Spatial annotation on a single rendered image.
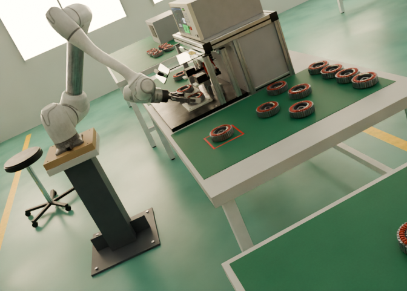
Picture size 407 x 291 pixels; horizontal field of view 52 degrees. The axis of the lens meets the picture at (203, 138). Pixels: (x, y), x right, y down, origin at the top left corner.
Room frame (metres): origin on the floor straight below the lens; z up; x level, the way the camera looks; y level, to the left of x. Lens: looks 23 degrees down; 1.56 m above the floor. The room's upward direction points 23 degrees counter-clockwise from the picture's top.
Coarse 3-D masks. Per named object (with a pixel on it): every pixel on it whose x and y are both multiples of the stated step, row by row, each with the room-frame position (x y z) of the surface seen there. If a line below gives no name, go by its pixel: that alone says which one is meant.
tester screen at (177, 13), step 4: (172, 8) 2.65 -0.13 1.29; (176, 8) 2.54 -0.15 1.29; (176, 12) 2.58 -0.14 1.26; (180, 12) 2.47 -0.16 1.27; (176, 16) 2.62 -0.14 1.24; (180, 16) 2.51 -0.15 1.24; (176, 20) 2.66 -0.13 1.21; (180, 20) 2.55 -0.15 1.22; (184, 24) 2.50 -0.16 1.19; (184, 32) 2.58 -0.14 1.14
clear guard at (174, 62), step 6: (192, 48) 2.41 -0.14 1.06; (180, 54) 2.38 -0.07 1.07; (186, 54) 2.33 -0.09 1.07; (198, 54) 2.21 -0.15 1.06; (168, 60) 2.36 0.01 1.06; (174, 60) 2.30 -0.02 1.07; (180, 60) 2.24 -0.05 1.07; (186, 60) 2.19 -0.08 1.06; (162, 66) 2.31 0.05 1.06; (168, 66) 2.23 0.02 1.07; (174, 66) 2.18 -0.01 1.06; (162, 72) 2.26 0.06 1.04; (168, 72) 2.15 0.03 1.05; (162, 78) 2.22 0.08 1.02
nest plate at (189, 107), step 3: (207, 96) 2.36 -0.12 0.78; (204, 99) 2.33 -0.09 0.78; (207, 99) 2.31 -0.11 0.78; (210, 99) 2.29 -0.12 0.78; (201, 102) 2.30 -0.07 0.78; (204, 102) 2.29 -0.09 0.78; (207, 102) 2.29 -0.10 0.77; (183, 105) 2.40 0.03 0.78; (186, 105) 2.36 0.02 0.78; (189, 105) 2.34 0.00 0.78; (192, 105) 2.32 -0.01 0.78; (195, 105) 2.30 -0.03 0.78; (198, 105) 2.28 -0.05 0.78; (201, 105) 2.28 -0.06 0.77; (186, 108) 2.33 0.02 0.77; (189, 108) 2.29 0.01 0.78; (192, 108) 2.27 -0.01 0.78; (195, 108) 2.28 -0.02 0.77; (189, 111) 2.27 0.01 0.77
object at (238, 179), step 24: (384, 72) 1.78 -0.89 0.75; (384, 96) 1.56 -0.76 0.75; (336, 120) 1.52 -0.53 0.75; (360, 120) 1.45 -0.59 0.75; (288, 144) 1.50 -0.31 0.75; (312, 144) 1.42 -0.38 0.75; (336, 144) 1.43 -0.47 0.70; (192, 168) 1.64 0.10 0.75; (240, 168) 1.47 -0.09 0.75; (264, 168) 1.40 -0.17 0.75; (288, 168) 1.40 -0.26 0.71; (216, 192) 1.37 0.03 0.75; (240, 192) 1.37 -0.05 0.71
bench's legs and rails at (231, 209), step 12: (168, 144) 3.45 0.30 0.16; (168, 156) 3.46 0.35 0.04; (360, 156) 2.04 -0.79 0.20; (372, 168) 1.93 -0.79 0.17; (384, 168) 1.85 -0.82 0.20; (228, 204) 1.39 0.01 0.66; (228, 216) 1.39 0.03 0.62; (240, 216) 1.40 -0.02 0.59; (240, 228) 1.39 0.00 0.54; (240, 240) 1.39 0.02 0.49
